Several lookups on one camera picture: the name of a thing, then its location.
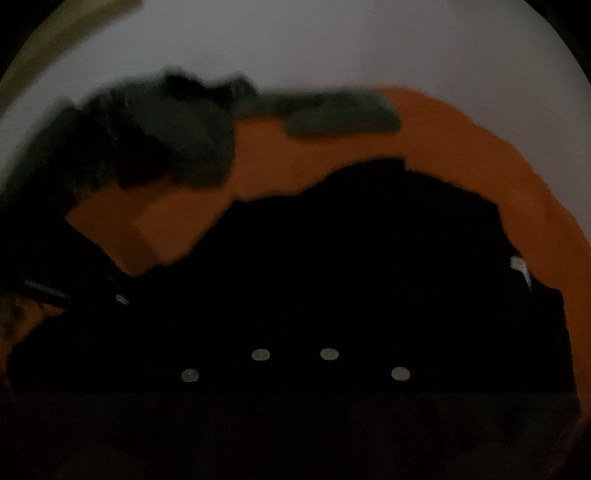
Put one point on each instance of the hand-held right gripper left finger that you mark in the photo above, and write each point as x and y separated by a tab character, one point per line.
258	357

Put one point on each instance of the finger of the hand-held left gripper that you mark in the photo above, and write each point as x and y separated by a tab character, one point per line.
121	300

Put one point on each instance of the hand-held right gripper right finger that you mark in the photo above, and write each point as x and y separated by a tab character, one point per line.
330	357

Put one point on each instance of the black garment white label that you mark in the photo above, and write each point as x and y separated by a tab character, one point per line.
369	254

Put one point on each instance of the dark clothes pile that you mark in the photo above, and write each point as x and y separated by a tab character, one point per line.
138	138

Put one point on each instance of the grey-green folded cloth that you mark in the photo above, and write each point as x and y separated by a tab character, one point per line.
341	120

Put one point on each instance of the orange blanket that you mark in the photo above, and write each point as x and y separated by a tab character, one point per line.
461	152

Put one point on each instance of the beige striped curtain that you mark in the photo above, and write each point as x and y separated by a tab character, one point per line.
46	46

